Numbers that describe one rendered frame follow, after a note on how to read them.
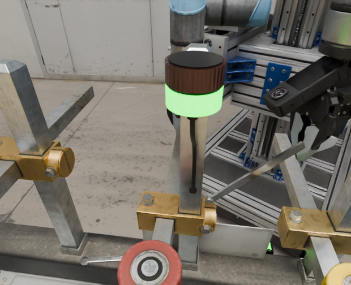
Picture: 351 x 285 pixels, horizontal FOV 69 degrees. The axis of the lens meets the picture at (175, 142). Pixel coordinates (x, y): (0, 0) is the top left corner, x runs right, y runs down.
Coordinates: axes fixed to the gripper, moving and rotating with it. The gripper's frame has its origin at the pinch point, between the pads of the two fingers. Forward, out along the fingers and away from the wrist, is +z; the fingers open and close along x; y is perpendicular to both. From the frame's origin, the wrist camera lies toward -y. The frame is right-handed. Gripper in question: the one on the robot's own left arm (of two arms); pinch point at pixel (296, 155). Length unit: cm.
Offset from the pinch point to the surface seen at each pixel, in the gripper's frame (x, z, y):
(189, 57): -7.6, -22.0, -23.5
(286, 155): -1.7, -1.9, -3.8
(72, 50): 296, 55, -84
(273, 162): -1.6, -0.8, -6.0
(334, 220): -11.8, 4.3, 0.2
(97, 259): 0.4, 21.2, -40.1
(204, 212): -5.3, 4.9, -19.6
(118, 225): 63, 92, -43
